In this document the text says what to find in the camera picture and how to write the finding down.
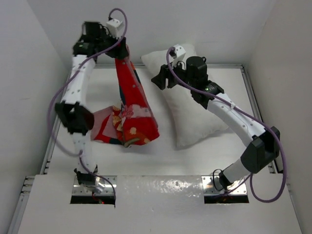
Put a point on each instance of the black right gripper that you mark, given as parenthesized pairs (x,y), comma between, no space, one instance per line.
(160,79)

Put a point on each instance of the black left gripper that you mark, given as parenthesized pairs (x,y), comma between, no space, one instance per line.
(118,52)

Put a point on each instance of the white pillow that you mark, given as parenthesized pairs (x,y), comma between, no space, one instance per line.
(192,122)

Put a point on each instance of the red patterned pillowcase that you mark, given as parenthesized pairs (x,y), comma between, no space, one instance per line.
(131,122)

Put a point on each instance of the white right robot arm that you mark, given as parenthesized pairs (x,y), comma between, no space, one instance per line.
(261,144)

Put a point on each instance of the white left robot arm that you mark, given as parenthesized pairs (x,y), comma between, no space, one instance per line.
(74,115)

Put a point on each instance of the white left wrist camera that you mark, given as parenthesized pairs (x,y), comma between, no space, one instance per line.
(114,25)

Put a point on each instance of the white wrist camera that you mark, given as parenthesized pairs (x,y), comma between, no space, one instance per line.
(177,52)
(114,25)

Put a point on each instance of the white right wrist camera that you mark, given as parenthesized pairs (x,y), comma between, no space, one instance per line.
(177,52)

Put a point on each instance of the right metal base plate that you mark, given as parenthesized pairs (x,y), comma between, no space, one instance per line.
(212,188)

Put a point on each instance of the metal base plate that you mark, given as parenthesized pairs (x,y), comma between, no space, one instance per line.
(107,185)
(212,188)

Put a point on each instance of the aluminium table frame rail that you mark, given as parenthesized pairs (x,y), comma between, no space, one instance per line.
(255,109)

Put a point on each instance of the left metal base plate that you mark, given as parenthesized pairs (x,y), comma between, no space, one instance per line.
(107,185)

